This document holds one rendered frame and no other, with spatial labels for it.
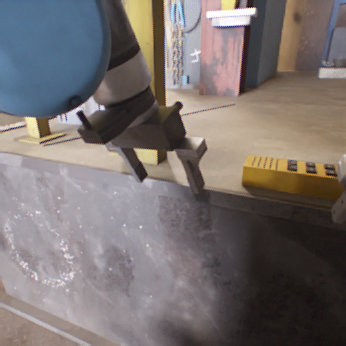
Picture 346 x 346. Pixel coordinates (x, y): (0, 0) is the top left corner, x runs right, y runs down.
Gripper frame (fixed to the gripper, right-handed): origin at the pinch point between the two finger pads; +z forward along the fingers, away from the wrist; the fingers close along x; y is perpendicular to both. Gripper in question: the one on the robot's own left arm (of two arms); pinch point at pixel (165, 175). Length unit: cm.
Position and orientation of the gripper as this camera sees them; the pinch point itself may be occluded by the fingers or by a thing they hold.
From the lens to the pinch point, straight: 48.6
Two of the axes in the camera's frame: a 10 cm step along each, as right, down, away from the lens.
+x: -8.1, -1.2, 5.7
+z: 3.2, 7.3, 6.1
